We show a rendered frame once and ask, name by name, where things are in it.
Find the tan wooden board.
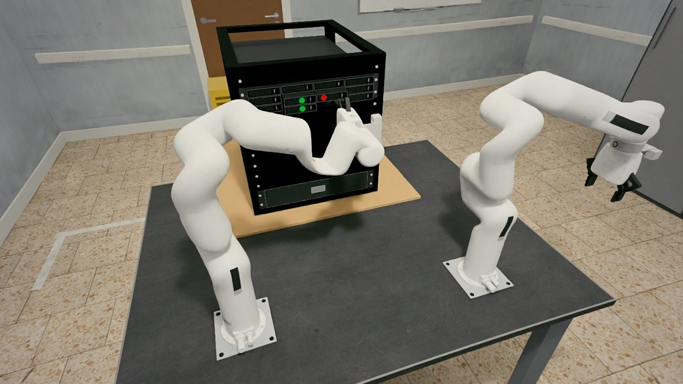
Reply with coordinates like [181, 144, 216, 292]
[217, 139, 420, 238]

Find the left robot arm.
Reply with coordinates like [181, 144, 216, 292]
[171, 100, 384, 353]

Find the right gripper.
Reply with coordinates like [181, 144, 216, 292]
[584, 142, 642, 203]

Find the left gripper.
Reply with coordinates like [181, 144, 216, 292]
[335, 97, 363, 125]

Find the black server rack frame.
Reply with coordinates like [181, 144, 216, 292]
[216, 19, 386, 216]

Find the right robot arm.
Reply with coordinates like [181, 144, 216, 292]
[457, 71, 664, 293]

